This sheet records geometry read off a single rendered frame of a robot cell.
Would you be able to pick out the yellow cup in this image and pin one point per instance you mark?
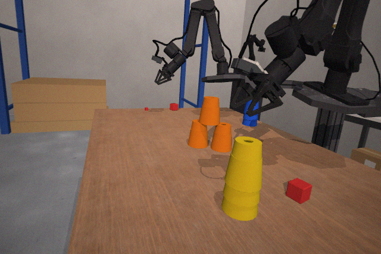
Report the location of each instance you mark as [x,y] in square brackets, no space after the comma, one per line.
[244,170]
[241,198]
[239,212]

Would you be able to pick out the blue cup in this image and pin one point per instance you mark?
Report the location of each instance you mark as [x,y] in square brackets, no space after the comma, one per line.
[252,118]
[249,123]
[247,105]

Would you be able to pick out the orange cup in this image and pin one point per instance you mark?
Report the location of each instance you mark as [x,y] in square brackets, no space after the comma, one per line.
[210,111]
[198,137]
[222,138]

